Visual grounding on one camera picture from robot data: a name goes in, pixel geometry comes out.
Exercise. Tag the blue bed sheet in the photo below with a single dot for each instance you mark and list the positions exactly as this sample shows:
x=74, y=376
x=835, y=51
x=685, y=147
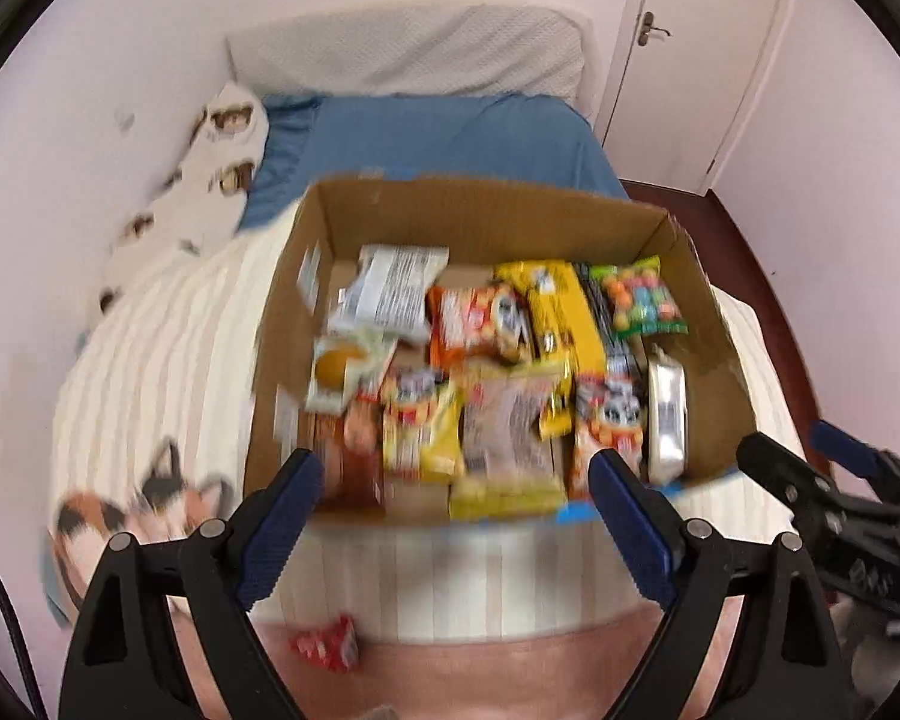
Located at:
x=435, y=135

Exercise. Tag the small red snack packet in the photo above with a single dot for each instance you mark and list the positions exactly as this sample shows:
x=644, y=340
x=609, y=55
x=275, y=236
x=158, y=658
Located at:
x=330, y=641

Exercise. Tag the white pillow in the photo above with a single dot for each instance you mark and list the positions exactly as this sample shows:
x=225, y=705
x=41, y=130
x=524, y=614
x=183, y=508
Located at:
x=420, y=45

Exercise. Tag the clear packet with orange fruit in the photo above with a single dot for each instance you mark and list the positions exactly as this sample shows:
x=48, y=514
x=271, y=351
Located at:
x=337, y=367

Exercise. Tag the white door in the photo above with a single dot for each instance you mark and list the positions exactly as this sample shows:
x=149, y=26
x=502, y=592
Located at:
x=690, y=90

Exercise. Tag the brown-red snack packet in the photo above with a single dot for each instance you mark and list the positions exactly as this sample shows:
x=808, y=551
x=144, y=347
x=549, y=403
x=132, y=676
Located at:
x=352, y=457

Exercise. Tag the white printed snack packet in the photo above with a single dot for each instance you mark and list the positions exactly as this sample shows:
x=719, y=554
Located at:
x=390, y=292

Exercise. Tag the long yellow snack packet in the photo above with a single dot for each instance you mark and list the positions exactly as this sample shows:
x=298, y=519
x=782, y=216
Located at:
x=562, y=307

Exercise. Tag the large clear yellow-edged snack packet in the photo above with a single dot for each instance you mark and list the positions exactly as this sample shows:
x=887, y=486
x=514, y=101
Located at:
x=506, y=427

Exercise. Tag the pink blanket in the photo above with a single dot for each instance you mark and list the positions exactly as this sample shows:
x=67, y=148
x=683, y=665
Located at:
x=457, y=675

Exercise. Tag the silver foil packet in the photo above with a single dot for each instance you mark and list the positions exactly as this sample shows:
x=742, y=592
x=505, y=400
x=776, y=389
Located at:
x=667, y=412

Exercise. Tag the blue tape strip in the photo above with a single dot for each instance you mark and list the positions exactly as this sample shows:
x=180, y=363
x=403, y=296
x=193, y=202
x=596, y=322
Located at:
x=577, y=514

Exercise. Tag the small yellow snack packet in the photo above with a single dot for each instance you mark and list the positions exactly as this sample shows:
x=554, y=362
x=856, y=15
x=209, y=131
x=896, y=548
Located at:
x=427, y=435

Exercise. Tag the colourful candy ball packet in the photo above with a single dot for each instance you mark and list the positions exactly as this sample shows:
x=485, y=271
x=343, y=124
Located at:
x=641, y=300

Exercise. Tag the orange snack packet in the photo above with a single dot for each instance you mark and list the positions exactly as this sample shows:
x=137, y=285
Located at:
x=457, y=322

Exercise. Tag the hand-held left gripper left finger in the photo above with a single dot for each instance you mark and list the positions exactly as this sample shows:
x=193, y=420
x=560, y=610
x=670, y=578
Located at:
x=277, y=525

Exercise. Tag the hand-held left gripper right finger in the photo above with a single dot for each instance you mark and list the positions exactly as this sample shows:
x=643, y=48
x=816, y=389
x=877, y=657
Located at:
x=630, y=532

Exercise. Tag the brown cardboard box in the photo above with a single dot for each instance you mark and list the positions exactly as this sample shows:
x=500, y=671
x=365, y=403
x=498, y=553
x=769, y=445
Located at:
x=495, y=217

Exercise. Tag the black snack packet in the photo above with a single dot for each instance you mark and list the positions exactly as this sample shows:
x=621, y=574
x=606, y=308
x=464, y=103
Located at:
x=598, y=300

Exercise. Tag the cat-print pillow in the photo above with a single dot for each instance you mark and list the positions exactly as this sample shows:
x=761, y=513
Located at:
x=202, y=187

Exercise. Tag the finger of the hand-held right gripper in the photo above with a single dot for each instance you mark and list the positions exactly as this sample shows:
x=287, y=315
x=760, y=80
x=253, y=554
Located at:
x=784, y=480
x=844, y=450

